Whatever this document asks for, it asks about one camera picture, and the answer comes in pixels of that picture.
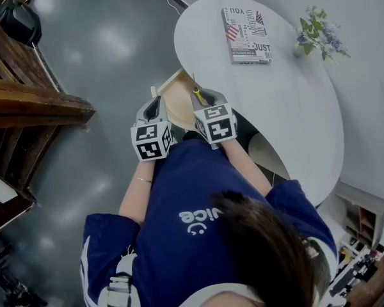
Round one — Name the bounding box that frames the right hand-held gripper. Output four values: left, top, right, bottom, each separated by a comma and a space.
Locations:
190, 88, 238, 150

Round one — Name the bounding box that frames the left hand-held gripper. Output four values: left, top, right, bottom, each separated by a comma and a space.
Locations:
130, 95, 174, 164

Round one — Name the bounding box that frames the wooden drawer with white front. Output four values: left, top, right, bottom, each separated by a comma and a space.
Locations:
150, 68, 196, 131

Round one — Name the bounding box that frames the person's left forearm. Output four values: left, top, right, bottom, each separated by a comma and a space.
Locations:
118, 160, 156, 227

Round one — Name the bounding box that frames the person's right forearm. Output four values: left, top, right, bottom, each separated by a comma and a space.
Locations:
221, 141, 273, 195

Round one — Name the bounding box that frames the printed white book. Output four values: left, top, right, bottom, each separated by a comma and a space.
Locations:
220, 6, 273, 65

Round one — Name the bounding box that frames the navy blue shirt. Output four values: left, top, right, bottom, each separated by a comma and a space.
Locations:
79, 139, 339, 307

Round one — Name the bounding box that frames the white curved desk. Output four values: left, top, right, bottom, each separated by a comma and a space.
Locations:
173, 0, 345, 209

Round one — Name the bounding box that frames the brown wooden staircase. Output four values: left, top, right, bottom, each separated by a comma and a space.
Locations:
0, 0, 97, 240

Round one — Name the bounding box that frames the artificial flower bouquet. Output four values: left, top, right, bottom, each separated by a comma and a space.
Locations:
294, 6, 351, 65

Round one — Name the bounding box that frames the black bin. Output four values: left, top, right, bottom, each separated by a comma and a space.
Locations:
0, 0, 43, 45

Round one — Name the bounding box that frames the hair clip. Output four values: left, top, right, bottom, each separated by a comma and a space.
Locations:
301, 239, 321, 259

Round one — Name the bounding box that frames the grey shelf unit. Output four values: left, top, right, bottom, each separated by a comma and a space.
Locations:
335, 183, 384, 249

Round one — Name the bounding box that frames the cluttered workbench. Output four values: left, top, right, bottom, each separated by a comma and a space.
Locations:
325, 241, 384, 307

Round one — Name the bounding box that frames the grey chest harness strap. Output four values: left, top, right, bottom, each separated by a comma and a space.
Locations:
106, 253, 137, 307

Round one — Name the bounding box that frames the white head mount band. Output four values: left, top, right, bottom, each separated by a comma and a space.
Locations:
184, 283, 260, 307

